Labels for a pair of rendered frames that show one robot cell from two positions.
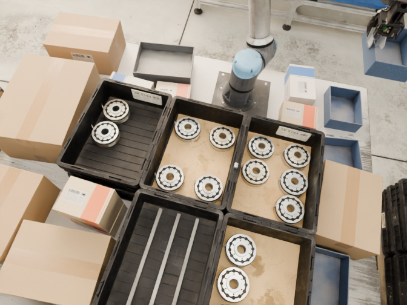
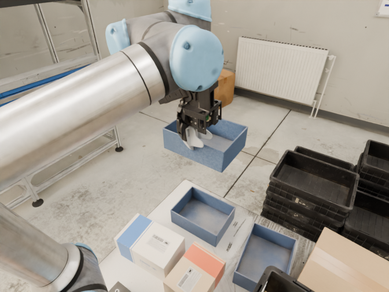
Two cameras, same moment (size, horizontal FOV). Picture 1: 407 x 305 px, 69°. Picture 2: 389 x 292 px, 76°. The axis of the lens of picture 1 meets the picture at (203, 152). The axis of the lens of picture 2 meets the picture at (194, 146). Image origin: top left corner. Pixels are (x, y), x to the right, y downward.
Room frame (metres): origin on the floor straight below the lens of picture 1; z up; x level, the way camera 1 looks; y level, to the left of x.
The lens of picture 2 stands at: (0.62, -0.09, 1.52)
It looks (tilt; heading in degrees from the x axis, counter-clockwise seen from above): 37 degrees down; 298
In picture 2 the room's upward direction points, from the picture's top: straight up
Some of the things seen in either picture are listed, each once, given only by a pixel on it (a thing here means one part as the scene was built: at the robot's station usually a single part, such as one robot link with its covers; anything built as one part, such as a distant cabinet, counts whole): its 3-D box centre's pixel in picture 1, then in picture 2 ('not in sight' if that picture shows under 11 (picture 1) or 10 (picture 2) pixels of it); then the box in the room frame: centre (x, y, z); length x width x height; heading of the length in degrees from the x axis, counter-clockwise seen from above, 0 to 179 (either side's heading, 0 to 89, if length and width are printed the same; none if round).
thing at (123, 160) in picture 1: (121, 135); not in sight; (0.54, 0.32, 0.87); 0.40 x 0.30 x 0.11; 171
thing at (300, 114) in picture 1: (297, 118); (195, 277); (0.80, -0.41, 0.74); 0.16 x 0.12 x 0.07; 83
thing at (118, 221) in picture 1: (100, 213); not in sight; (0.26, 0.37, 0.74); 0.16 x 0.12 x 0.07; 77
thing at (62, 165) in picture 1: (118, 128); not in sight; (0.54, 0.32, 0.92); 0.40 x 0.30 x 0.02; 171
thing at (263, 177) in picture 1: (255, 171); not in sight; (0.45, -0.20, 0.86); 0.10 x 0.10 x 0.01
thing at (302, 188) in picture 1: (294, 181); not in sight; (0.43, -0.35, 0.86); 0.10 x 0.10 x 0.01
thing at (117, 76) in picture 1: (129, 92); not in sight; (0.83, 0.37, 0.74); 0.20 x 0.12 x 0.09; 79
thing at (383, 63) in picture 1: (388, 51); (205, 137); (0.88, -0.63, 1.10); 0.20 x 0.15 x 0.07; 175
